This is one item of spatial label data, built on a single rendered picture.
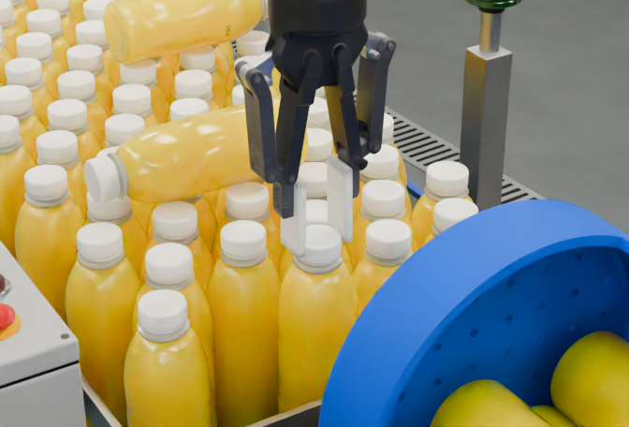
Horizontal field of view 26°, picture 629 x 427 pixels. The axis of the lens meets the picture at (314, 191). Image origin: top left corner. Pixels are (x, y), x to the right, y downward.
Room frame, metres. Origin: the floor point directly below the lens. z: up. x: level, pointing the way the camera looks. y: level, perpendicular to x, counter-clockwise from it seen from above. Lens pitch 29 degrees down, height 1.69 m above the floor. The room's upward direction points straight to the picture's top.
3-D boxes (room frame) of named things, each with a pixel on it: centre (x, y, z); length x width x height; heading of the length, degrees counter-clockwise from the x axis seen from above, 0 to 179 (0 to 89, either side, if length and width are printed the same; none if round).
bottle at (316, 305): (0.97, 0.00, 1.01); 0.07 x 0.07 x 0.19
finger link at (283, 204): (0.95, 0.03, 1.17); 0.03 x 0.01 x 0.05; 121
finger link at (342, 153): (0.99, -0.04, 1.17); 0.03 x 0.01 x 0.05; 121
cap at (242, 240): (1.00, 0.06, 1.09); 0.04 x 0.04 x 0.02
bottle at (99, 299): (1.00, 0.18, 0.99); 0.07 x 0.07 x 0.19
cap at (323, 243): (0.96, 0.00, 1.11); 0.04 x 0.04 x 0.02
